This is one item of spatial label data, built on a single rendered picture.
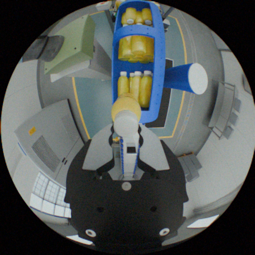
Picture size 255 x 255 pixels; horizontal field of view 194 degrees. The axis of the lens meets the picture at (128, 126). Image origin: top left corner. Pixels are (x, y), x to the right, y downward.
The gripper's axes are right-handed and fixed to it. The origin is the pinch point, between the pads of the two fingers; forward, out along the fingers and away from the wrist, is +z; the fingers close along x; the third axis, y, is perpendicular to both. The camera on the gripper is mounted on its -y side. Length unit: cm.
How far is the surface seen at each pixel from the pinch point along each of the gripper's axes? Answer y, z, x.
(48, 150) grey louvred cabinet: 73, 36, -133
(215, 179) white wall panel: 217, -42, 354
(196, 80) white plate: -20, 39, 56
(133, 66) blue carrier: -20, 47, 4
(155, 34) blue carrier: -31.2, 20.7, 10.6
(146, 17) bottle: -55, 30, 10
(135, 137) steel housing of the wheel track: 45, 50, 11
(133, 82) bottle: -7.4, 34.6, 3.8
